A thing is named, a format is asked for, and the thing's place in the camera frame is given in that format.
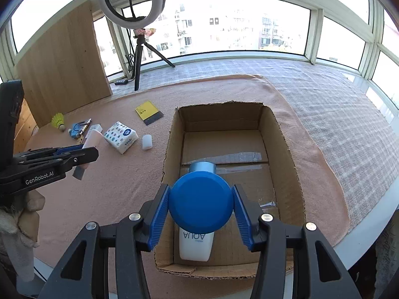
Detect white window frame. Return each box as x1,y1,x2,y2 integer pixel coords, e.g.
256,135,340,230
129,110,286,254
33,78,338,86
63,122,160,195
0,0,399,113

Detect cardboard box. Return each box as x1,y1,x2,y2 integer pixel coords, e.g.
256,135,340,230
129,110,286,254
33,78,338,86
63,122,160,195
154,100,307,280

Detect light wooden board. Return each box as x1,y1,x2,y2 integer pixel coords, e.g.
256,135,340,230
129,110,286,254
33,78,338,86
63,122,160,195
14,0,113,128

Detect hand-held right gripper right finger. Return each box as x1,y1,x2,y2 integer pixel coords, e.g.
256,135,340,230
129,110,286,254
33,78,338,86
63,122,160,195
231,184,364,299

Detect yellow shuttlecock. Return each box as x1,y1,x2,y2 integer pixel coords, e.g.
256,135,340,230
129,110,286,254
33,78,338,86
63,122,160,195
51,113,67,132

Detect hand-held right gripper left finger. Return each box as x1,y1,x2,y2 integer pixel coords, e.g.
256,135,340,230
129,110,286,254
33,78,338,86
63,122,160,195
37,184,171,299

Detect grey checked blanket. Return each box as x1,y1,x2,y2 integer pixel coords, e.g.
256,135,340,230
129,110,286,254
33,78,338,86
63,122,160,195
105,59,399,235

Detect white tube dark cap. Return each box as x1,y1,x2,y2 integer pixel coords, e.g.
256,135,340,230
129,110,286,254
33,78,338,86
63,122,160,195
72,130,103,181

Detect white bottle with blue cap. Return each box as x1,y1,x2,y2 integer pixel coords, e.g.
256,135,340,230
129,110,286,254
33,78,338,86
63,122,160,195
168,161,234,262

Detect person's left hand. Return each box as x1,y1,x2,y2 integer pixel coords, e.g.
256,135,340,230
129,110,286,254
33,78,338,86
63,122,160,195
0,190,46,282

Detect slatted wooden panel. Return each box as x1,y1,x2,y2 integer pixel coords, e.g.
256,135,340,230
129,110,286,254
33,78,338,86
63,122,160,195
14,98,38,155

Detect patterned tissue pack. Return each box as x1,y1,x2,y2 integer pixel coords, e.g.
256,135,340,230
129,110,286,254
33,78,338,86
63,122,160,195
103,121,139,155

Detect pink blanket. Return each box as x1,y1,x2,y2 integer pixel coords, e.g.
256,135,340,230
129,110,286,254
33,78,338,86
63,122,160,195
24,74,350,289

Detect black ring light cable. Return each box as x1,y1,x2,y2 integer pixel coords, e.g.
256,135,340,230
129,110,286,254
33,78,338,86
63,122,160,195
124,27,135,82

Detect yellow and black card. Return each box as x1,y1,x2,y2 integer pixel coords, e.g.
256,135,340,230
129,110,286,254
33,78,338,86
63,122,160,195
135,100,164,126

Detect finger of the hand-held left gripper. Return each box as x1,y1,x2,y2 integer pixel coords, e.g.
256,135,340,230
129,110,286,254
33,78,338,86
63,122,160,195
13,145,83,163
17,147,100,179

